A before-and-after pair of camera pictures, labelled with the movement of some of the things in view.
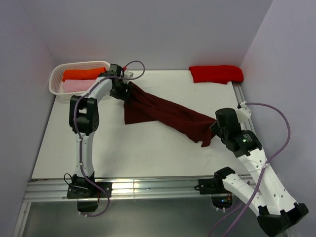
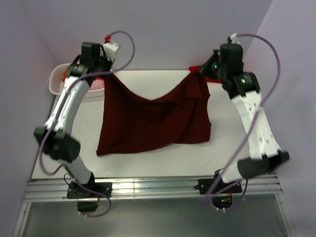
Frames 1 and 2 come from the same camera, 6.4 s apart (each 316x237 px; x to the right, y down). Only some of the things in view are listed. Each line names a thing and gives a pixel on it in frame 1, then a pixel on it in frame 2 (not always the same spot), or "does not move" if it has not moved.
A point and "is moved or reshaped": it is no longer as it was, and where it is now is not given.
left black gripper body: x=120 y=92 → x=103 y=64
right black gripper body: x=218 y=131 → x=212 y=68
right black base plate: x=212 y=186 does not move
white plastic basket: x=56 y=81 does not move
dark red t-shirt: x=140 y=106 is moved or reshaped
